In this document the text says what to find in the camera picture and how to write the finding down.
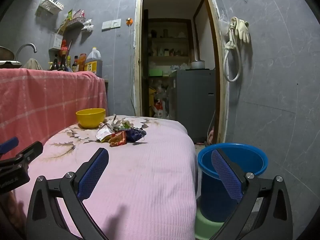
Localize white red sack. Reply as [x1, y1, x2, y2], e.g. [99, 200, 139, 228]
[152, 100, 167, 118]

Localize white plastic bag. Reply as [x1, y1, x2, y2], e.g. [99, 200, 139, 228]
[82, 19, 94, 32]

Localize white wall box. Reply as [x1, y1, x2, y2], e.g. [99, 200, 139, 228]
[50, 32, 64, 50]

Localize metal faucet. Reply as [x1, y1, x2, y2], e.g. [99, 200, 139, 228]
[15, 43, 37, 61]

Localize pink plaid cloth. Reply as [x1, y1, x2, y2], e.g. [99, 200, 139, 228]
[0, 68, 108, 153]

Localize yellow bag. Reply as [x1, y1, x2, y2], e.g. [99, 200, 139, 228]
[149, 87, 157, 113]

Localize clear hanging plastic bag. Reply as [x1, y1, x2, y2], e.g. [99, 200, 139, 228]
[219, 12, 232, 33]

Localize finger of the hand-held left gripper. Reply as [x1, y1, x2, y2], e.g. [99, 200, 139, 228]
[0, 141, 43, 167]
[0, 137, 19, 155]

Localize yellow bowl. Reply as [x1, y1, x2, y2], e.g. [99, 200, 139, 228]
[76, 108, 106, 129]

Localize pink floral table cover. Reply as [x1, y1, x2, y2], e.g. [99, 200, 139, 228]
[12, 115, 198, 240]

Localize white snack wrapper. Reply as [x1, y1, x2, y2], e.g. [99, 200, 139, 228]
[96, 125, 113, 143]

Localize white wall basket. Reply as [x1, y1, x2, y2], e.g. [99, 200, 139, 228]
[37, 0, 64, 16]

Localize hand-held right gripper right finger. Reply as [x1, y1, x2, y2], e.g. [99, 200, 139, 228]
[209, 149, 293, 240]

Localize metal pot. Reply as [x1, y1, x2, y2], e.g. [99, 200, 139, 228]
[190, 59, 206, 70]

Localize beige rag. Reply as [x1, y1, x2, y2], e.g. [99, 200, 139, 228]
[23, 58, 43, 70]

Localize orange seasoning packet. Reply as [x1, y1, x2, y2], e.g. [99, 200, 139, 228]
[77, 53, 87, 72]

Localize white hose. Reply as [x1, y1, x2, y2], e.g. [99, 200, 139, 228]
[223, 29, 242, 82]

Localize seasoning packets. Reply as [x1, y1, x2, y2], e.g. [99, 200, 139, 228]
[66, 9, 85, 20]

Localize large cooking oil bottle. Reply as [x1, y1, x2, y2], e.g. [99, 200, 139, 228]
[84, 47, 103, 77]

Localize metal wok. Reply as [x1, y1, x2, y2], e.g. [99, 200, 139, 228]
[0, 45, 15, 61]

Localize green plastic stool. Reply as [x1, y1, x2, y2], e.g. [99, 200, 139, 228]
[194, 210, 225, 240]

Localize grey washing machine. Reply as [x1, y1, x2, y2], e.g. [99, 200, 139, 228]
[169, 69, 216, 143]

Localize wooden storage shelf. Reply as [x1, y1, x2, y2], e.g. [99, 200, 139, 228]
[147, 19, 193, 75]

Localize red orange snack wrapper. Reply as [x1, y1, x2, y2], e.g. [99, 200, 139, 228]
[109, 131, 128, 147]

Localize wooden door frame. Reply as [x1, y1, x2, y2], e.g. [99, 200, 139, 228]
[134, 0, 228, 144]

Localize cream rubber gloves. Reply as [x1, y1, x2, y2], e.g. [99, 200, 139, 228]
[229, 17, 250, 43]

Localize blue snack wrapper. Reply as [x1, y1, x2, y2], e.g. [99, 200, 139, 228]
[125, 127, 147, 143]

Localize wall shelf rack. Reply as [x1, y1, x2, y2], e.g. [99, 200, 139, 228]
[65, 17, 86, 28]

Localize blue plastic bucket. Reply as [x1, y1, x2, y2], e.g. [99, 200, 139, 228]
[197, 143, 268, 223]

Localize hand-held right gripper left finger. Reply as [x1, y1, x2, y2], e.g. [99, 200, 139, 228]
[26, 147, 110, 240]

